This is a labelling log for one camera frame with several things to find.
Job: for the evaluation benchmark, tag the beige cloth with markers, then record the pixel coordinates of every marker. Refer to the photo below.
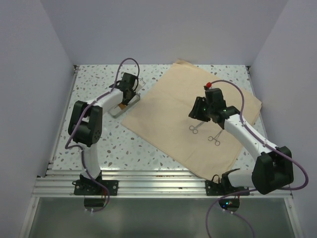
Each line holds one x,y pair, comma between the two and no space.
162,119

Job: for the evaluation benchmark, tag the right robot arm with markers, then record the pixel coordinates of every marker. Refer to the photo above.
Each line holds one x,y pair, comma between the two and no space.
271,171

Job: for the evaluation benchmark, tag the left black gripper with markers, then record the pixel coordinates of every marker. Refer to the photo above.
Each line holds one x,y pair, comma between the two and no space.
133,93

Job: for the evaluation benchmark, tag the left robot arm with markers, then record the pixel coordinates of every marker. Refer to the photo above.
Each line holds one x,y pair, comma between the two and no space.
86,123

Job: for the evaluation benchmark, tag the steel scissors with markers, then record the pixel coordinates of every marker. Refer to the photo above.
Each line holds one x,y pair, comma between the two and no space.
194,128

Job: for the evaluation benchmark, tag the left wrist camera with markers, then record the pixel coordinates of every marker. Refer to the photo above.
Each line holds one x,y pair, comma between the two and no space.
140,84

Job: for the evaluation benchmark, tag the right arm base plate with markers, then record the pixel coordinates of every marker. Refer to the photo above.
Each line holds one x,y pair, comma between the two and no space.
215,187

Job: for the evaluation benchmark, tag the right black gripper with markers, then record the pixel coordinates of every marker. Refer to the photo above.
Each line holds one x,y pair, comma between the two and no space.
195,113

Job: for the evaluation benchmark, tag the brown plaster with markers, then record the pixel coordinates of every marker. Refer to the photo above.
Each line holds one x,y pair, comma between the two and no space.
122,106

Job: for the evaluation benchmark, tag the steel forceps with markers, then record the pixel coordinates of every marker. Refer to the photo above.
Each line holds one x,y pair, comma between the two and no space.
215,138

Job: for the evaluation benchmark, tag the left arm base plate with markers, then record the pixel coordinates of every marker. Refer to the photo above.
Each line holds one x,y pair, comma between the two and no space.
85,186

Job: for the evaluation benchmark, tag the metal tray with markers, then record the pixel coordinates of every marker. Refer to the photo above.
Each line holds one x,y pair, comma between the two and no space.
118,110

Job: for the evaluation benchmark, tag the aluminium rail frame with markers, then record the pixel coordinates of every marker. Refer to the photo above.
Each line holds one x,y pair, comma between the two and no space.
157,197

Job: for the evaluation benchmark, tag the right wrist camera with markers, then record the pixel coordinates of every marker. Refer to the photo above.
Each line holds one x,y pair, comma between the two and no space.
208,86

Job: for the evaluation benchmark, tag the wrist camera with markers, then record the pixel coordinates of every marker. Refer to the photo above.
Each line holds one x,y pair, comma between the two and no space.
140,84
208,86

